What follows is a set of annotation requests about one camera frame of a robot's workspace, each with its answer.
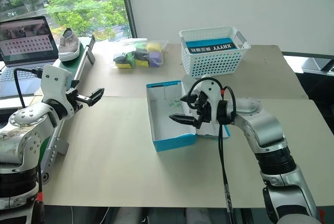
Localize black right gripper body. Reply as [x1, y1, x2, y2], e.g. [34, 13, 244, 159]
[191, 91, 212, 129]

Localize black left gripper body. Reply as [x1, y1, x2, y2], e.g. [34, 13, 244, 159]
[66, 90, 91, 113]

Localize blue white cardboard box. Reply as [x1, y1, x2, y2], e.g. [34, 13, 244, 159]
[146, 79, 233, 153]

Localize blue and white printed box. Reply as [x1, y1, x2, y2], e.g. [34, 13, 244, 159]
[185, 37, 239, 55]

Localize white perforated plastic basket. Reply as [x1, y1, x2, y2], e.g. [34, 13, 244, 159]
[178, 26, 252, 77]

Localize grey sneaker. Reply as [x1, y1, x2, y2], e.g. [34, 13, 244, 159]
[57, 27, 81, 62]

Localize plastic bag of coloured sponges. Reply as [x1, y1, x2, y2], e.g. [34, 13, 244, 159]
[109, 38, 169, 70]

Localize open silver laptop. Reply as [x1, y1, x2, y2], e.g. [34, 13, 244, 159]
[0, 15, 59, 97]

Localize green trees outside window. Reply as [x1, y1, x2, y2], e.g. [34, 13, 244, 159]
[0, 0, 131, 41]

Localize dark desk with white items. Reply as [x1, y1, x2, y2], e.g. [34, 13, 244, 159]
[283, 51, 334, 106]

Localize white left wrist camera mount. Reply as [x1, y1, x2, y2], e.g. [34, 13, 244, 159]
[41, 64, 76, 114]

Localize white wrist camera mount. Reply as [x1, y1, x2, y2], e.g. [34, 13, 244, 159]
[192, 77, 223, 131]
[41, 64, 76, 114]

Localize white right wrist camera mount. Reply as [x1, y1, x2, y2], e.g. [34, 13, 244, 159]
[192, 77, 223, 131]

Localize green conveyor belt silver frame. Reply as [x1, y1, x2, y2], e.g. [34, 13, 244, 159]
[33, 34, 97, 185]

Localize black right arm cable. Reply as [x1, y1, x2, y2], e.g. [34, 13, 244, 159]
[187, 77, 238, 216]

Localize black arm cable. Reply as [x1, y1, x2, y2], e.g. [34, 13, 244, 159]
[187, 77, 238, 216]
[13, 67, 46, 224]

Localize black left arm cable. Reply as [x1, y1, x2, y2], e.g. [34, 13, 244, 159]
[13, 67, 46, 224]

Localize black window frame post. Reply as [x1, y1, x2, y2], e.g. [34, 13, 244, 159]
[117, 0, 138, 39]

